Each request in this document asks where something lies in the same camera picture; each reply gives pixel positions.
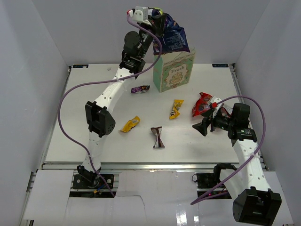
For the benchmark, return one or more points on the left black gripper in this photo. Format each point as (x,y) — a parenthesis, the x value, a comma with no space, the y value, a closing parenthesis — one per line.
(158,28)

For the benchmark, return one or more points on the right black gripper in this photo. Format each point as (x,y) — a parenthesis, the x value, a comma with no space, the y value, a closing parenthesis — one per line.
(202,127)

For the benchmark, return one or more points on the red snack bag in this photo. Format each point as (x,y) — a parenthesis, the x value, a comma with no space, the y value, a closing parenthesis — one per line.
(202,105)

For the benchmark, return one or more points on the blue chips bag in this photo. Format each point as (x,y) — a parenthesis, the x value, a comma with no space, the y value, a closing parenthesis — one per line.
(173,38)

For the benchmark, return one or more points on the yellow candy pack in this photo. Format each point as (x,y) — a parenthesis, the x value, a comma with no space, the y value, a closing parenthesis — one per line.
(175,108)
(130,124)

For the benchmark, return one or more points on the brown white candy bar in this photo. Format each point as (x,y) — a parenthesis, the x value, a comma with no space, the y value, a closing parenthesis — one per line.
(157,133)

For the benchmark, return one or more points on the green paper gift bag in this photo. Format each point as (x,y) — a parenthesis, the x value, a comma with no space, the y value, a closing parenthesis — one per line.
(173,70)

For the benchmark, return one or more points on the purple candy bar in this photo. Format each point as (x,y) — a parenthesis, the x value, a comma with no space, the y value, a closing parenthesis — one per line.
(140,89)

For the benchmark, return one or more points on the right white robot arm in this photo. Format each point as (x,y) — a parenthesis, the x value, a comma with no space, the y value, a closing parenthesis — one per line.
(254,201)

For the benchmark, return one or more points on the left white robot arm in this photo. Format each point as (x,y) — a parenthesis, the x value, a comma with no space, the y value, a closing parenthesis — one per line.
(99,113)

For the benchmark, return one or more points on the blue label right corner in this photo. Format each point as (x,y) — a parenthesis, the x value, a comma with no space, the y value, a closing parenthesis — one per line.
(220,65)

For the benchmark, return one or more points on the blue label corner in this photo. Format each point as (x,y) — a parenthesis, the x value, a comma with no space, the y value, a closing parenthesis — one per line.
(80,66)
(220,65)

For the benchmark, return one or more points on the blue label left corner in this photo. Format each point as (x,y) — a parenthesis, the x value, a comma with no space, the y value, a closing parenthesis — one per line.
(80,66)

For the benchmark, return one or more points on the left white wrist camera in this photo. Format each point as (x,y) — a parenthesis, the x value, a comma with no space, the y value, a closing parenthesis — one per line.
(140,15)

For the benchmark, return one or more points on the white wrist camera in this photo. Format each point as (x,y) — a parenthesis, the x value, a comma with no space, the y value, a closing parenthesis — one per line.
(140,15)
(215,107)

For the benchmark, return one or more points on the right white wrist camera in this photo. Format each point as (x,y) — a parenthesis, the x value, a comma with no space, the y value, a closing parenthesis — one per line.
(215,107)

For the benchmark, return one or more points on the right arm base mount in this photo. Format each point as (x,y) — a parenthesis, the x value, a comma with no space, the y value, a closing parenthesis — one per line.
(206,181)

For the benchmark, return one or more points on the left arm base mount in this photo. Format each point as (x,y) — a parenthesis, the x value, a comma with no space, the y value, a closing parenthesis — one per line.
(81,183)

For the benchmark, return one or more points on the aluminium table frame rail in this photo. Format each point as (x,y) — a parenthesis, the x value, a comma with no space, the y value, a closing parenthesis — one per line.
(135,166)

